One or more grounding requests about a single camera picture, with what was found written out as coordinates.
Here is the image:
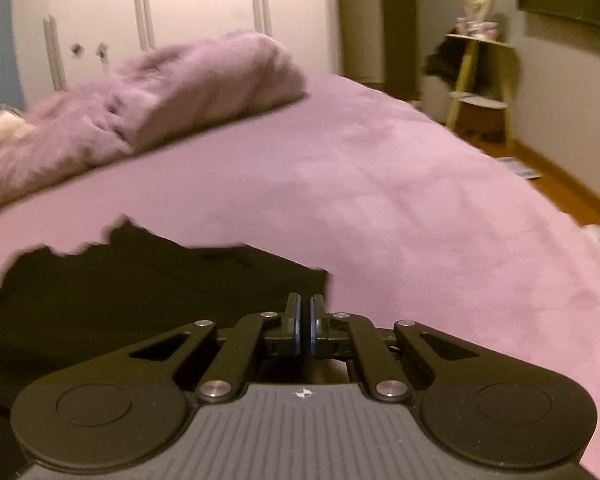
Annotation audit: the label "yellow side table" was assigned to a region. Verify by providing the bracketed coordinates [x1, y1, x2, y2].
[445, 34, 516, 148]

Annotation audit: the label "purple bed cover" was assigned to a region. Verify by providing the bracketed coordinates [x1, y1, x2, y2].
[0, 76, 600, 477]

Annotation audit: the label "white wardrobe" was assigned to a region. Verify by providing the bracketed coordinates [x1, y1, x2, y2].
[12, 0, 341, 105]

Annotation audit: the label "black garment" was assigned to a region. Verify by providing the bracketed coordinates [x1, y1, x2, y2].
[0, 220, 329, 479]

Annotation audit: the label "black cloth on table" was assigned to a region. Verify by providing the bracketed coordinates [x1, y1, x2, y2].
[424, 37, 466, 89]

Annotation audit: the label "crumpled purple blanket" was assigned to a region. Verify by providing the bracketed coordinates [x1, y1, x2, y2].
[0, 30, 306, 209]

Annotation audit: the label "papers on floor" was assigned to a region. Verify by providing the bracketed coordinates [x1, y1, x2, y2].
[496, 157, 542, 181]

